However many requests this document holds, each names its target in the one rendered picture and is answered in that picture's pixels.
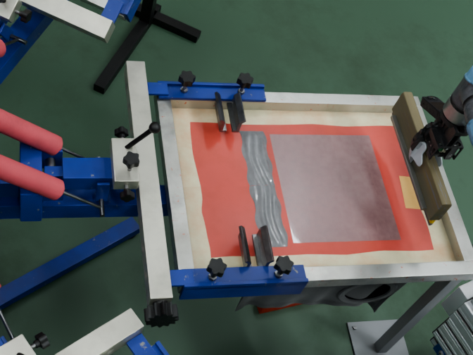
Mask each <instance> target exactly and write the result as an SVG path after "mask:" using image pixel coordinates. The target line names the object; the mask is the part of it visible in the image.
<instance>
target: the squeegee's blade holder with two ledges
mask: <svg viewBox="0 0 473 355"><path fill-rule="evenodd" d="M391 122H392V124H393V128H394V130H395V133H396V136H397V139H398V143H399V145H400V148H401V151H402V154H403V158H404V160H405V164H406V167H407V169H408V173H409V176H410V179H411V182H412V186H413V188H414V191H415V194H416V197H417V200H418V203H419V205H420V209H421V211H425V210H426V209H427V206H426V204H425V201H424V197H423V195H422V191H421V189H420V185H419V183H418V180H417V176H416V174H415V170H414V168H413V165H412V163H411V162H410V160H409V153H408V149H407V147H406V144H405V140H404V138H403V134H402V132H401V129H400V126H399V124H398V120H397V117H396V116H395V115H392V116H391Z"/></svg>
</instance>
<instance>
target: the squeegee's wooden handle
mask: <svg viewBox="0 0 473 355"><path fill-rule="evenodd" d="M392 111H393V114H394V115H395V116H396V117H397V120H398V124H399V126H400V129H401V132H402V134H403V138H404V140H405V144H406V147H407V149H408V153H409V151H410V144H411V141H412V138H413V137H414V136H415V135H416V134H417V133H418V132H419V131H420V129H423V127H424V125H423V122H422V119H421V116H420V113H419V111H418V108H417V104H416V103H415V99H414V96H413V94H412V92H403V93H402V94H401V95H400V97H399V98H398V100H397V102H396V103H395V105H394V106H393V108H392ZM427 151H428V146H427V149H426V151H425V152H424V153H423V156H422V165H421V166H417V164H416V163H415V161H413V162H412V165H413V168H414V170H415V174H416V176H417V180H418V183H419V185H420V189H421V191H422V195H423V197H424V201H425V204H426V206H427V209H426V210H425V211H426V213H427V217H428V219H429V220H440V219H441V218H442V217H443V215H444V214H445V213H446V212H447V211H448V209H449V208H450V207H451V206H452V204H451V201H450V197H449V196H448V192H447V189H446V186H445V184H444V181H443V178H442V176H441V172H440V170H439V167H438V164H437V162H436V158H435V156H432V158H431V159H430V160H429V158H428V156H427Z"/></svg>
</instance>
